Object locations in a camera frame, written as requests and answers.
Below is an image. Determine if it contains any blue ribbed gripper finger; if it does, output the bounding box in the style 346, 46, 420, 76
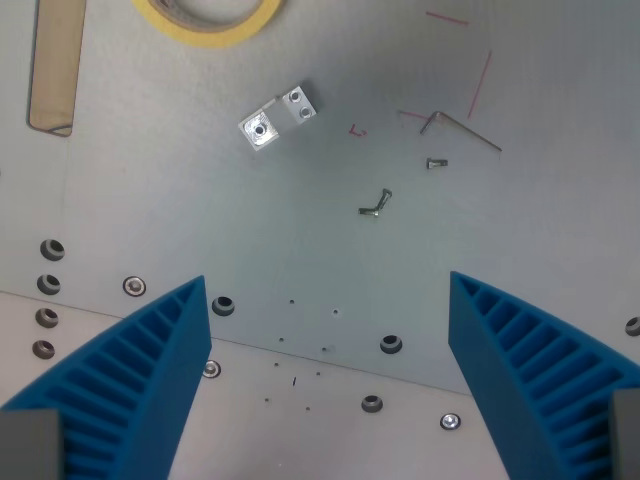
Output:
447, 270, 640, 480
0, 274, 213, 480

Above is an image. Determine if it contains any small metal hex key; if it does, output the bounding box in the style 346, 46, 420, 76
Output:
419, 110, 503, 152

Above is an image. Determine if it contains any beige wooden strip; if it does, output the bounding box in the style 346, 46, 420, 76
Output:
25, 0, 87, 138

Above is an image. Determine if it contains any yellow masking tape roll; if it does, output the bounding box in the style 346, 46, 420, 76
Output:
132, 0, 287, 50

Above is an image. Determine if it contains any aluminium bracket block with holes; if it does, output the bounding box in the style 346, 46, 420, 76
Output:
238, 81, 319, 153

